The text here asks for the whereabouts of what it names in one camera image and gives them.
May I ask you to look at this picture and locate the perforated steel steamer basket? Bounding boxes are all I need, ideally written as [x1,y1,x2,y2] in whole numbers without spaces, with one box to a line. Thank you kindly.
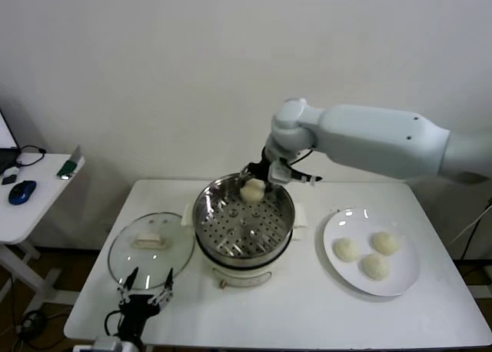
[181,172,308,267]

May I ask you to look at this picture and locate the white side desk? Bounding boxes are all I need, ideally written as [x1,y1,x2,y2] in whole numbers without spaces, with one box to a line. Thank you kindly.
[0,153,86,306]

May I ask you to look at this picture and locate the white steamed baozi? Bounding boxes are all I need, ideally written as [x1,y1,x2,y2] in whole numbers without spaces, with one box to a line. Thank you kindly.
[240,178,266,204]
[359,254,391,281]
[371,231,403,257]
[332,237,361,263]

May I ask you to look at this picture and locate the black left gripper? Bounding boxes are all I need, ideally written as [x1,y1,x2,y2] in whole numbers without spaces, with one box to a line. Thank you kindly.
[117,267,175,332]

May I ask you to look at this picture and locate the blue computer mouse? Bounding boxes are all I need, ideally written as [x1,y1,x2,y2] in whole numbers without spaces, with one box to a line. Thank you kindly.
[8,180,38,206]

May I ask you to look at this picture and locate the black floor cables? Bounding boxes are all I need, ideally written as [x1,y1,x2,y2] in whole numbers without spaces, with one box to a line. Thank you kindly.
[15,309,53,349]

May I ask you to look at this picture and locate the white electric cooker base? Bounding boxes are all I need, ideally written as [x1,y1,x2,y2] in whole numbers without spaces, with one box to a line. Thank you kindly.
[194,228,304,290]

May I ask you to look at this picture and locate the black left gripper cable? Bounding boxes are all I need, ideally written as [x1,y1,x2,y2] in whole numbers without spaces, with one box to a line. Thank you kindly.
[104,309,124,336]

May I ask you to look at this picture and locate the round white plate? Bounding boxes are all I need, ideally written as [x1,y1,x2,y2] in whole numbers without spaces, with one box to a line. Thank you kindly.
[321,208,422,297]

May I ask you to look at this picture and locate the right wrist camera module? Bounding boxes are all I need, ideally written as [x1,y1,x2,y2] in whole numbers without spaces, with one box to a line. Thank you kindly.
[268,160,293,184]

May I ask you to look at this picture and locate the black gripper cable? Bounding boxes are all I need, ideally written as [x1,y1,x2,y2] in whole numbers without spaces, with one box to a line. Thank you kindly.
[104,309,124,336]
[286,146,323,187]

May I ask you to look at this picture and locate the black desk cable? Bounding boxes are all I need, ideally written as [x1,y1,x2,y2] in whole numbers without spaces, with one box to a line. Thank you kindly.
[15,144,48,168]

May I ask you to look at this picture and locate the green flat card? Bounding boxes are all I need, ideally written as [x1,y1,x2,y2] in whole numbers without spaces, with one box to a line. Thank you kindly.
[56,146,85,181]

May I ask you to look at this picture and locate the thin black hanging cable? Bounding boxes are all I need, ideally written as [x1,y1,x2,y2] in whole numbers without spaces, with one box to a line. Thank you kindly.
[460,198,492,261]

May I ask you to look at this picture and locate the round glass lid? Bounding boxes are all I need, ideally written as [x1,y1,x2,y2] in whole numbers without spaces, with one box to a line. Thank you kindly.
[107,212,195,291]

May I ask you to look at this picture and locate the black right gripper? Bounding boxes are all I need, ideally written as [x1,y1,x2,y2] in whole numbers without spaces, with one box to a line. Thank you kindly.
[238,158,278,194]

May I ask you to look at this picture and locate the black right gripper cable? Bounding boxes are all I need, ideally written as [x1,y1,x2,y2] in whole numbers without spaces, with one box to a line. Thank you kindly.
[286,146,323,187]

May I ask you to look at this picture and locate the black laptop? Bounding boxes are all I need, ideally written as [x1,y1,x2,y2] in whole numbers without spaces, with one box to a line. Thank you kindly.
[0,108,21,176]

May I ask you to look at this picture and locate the thin white cable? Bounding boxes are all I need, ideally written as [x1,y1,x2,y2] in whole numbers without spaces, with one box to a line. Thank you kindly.
[447,215,482,247]

